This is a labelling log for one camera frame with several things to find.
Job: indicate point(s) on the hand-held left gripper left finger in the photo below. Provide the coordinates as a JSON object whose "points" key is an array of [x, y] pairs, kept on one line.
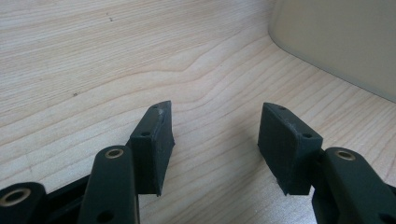
{"points": [[152, 149]]}

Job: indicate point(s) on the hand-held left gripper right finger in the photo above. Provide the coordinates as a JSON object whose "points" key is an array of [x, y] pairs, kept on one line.
{"points": [[289, 152]]}

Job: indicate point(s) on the cream square plastic bin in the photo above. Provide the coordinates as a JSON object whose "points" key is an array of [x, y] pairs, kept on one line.
{"points": [[342, 40]]}

